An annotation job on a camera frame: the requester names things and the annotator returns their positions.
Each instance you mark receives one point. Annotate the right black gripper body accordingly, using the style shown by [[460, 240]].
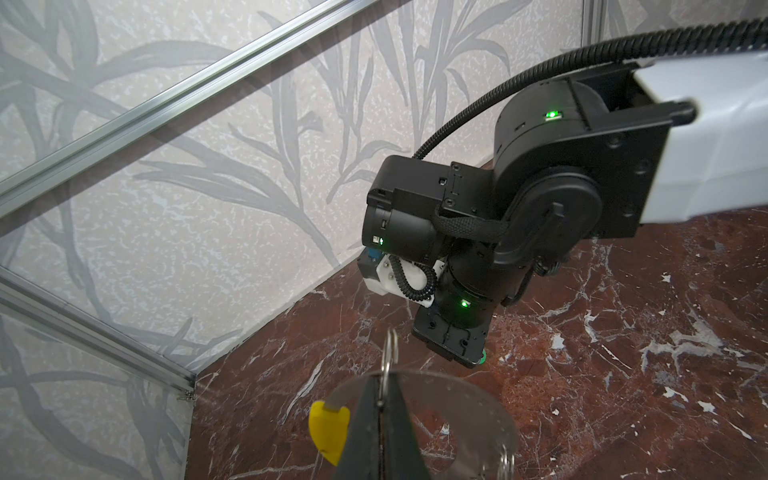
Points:
[[456, 331]]

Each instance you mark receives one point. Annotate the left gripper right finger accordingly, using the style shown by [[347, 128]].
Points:
[[400, 455]]

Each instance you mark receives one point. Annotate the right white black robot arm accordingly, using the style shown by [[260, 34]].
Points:
[[651, 128]]

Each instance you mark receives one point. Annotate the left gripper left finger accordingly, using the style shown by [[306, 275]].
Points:
[[360, 459]]

